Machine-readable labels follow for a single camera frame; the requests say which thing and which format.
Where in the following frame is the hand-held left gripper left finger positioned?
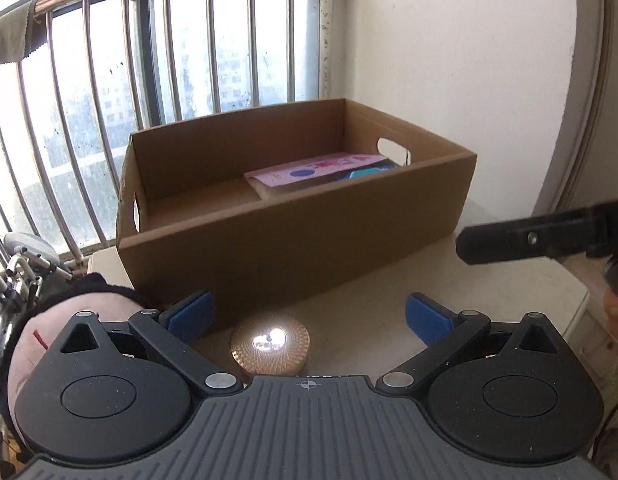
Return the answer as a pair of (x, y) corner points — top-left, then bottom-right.
(54, 290), (244, 395)

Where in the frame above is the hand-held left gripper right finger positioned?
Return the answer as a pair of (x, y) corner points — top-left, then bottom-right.
(381, 292), (572, 391)

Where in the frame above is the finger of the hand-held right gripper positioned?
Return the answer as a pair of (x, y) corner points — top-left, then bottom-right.
(456, 199), (618, 266)

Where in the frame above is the round gold tin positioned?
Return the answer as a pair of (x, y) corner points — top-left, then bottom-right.
(230, 310), (313, 376)

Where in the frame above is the brown cardboard box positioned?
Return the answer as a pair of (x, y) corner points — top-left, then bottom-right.
(115, 98), (478, 334)

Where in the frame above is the pink cartoon notebook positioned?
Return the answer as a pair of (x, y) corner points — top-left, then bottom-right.
(244, 152), (390, 194)

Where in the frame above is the plush doll head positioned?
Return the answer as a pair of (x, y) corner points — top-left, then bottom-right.
(0, 272), (162, 461)

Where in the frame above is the teal flat case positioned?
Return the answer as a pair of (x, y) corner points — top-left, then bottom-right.
(346, 159), (398, 181)

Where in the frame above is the dark framed window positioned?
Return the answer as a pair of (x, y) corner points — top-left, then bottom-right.
(0, 0), (350, 261)

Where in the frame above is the metal window railing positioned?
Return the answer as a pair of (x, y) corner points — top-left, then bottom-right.
(0, 0), (365, 271)

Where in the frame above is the green cloth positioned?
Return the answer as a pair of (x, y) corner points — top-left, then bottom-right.
(0, 2), (48, 66)

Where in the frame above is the silver metal tube frame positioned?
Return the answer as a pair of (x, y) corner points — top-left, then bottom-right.
(0, 232), (75, 480)

